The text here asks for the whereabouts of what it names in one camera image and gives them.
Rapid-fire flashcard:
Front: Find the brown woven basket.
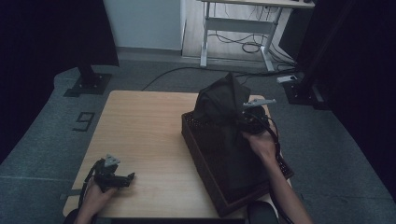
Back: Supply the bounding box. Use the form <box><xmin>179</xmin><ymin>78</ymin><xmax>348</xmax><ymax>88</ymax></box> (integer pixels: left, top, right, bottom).
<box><xmin>180</xmin><ymin>110</ymin><xmax>295</xmax><ymax>218</ymax></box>

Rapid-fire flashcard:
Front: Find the black coiled cable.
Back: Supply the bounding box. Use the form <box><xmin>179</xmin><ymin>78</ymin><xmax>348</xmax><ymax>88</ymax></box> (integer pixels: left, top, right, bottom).
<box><xmin>241</xmin><ymin>41</ymin><xmax>263</xmax><ymax>54</ymax></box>

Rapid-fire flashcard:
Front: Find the person's right hand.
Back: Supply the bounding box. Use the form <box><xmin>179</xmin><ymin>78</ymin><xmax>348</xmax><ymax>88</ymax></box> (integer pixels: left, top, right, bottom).
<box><xmin>242</xmin><ymin>129</ymin><xmax>279</xmax><ymax>162</ymax></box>

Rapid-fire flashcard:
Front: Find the black curtain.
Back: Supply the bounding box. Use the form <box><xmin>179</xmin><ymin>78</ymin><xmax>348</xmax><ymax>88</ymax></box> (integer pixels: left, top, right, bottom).
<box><xmin>0</xmin><ymin>0</ymin><xmax>120</xmax><ymax>163</ymax></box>
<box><xmin>295</xmin><ymin>0</ymin><xmax>396</xmax><ymax>200</ymax></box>

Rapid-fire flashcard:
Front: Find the dark cloth garment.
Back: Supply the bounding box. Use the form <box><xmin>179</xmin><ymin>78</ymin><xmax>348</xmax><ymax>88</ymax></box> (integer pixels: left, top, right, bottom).
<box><xmin>192</xmin><ymin>72</ymin><xmax>272</xmax><ymax>200</ymax></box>

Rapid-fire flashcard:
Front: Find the black metal stand base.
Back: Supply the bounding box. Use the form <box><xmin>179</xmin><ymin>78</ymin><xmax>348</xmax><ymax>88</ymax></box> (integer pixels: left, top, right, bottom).
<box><xmin>283</xmin><ymin>73</ymin><xmax>331</xmax><ymax>110</ymax></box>
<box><xmin>64</xmin><ymin>63</ymin><xmax>113</xmax><ymax>97</ymax></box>

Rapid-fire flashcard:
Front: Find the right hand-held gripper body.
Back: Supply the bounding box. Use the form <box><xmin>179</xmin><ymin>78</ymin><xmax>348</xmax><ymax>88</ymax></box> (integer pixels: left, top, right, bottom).
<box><xmin>241</xmin><ymin>98</ymin><xmax>277</xmax><ymax>135</ymax></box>

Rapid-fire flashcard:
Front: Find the white power strip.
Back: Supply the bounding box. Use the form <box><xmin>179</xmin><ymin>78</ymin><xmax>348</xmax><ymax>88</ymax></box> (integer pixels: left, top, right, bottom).
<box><xmin>276</xmin><ymin>74</ymin><xmax>298</xmax><ymax>84</ymax></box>

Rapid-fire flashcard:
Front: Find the hand-held gripper black cable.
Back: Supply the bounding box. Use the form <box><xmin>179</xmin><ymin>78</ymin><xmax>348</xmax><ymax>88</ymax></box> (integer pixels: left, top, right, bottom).
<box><xmin>248</xmin><ymin>111</ymin><xmax>295</xmax><ymax>224</ymax></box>
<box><xmin>76</xmin><ymin>158</ymin><xmax>106</xmax><ymax>209</ymax></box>

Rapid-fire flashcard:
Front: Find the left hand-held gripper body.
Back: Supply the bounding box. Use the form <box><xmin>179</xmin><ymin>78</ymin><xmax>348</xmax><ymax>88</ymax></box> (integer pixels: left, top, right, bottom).
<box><xmin>92</xmin><ymin>153</ymin><xmax>121</xmax><ymax>192</ymax></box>

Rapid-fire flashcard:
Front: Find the black computer tower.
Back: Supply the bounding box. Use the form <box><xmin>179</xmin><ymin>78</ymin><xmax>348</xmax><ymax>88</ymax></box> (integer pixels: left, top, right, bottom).
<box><xmin>278</xmin><ymin>7</ymin><xmax>312</xmax><ymax>60</ymax></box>

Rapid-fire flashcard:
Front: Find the right hand-held gripper black cable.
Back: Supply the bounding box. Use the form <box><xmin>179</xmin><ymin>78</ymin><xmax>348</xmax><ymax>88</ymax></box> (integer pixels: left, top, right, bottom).
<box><xmin>248</xmin><ymin>111</ymin><xmax>295</xmax><ymax>224</ymax></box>

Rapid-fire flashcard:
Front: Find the person's left hand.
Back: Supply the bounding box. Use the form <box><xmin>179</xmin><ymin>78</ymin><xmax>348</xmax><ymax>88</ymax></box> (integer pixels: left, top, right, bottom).
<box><xmin>82</xmin><ymin>180</ymin><xmax>119</xmax><ymax>209</ymax></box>

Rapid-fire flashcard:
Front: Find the white desk frame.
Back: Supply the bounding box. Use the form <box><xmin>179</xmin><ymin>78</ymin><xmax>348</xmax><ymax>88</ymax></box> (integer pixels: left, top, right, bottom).
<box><xmin>199</xmin><ymin>0</ymin><xmax>316</xmax><ymax>73</ymax></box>

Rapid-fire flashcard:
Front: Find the left hand-held gripper black cable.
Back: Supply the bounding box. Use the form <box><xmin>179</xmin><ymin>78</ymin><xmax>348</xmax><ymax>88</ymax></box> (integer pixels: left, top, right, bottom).
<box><xmin>76</xmin><ymin>158</ymin><xmax>106</xmax><ymax>209</ymax></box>

